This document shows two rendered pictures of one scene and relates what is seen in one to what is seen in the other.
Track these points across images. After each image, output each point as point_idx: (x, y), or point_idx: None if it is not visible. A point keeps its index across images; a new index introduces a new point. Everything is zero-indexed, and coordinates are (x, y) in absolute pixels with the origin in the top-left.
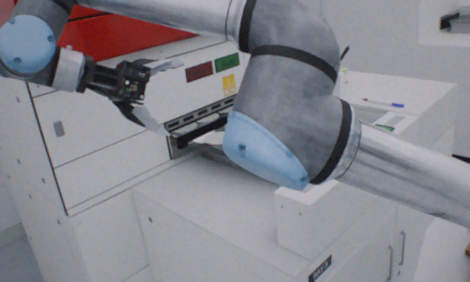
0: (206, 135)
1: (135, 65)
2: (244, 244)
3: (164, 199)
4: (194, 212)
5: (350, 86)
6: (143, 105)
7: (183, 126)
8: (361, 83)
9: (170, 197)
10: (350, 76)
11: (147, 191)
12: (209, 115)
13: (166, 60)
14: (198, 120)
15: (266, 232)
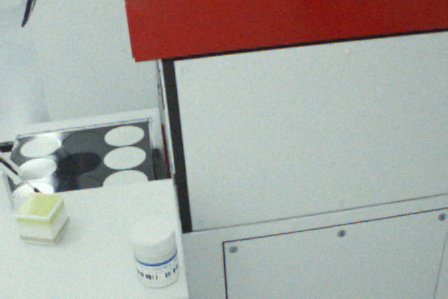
0: (145, 131)
1: None
2: (9, 129)
3: (114, 116)
4: (72, 123)
5: (15, 243)
6: None
7: (160, 105)
8: (3, 260)
9: (111, 119)
10: (44, 280)
11: (141, 112)
12: (161, 125)
13: None
14: (160, 116)
15: (2, 140)
